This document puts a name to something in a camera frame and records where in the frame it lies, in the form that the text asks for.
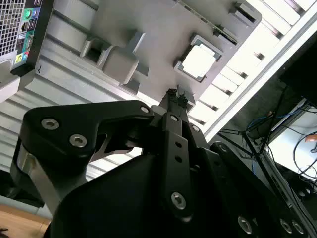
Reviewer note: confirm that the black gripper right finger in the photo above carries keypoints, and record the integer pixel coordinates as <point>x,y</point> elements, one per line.
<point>200,158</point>

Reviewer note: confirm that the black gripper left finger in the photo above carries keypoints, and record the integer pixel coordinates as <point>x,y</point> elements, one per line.
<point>74,116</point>

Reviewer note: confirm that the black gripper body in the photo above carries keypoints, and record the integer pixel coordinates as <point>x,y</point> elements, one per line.
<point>119,203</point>

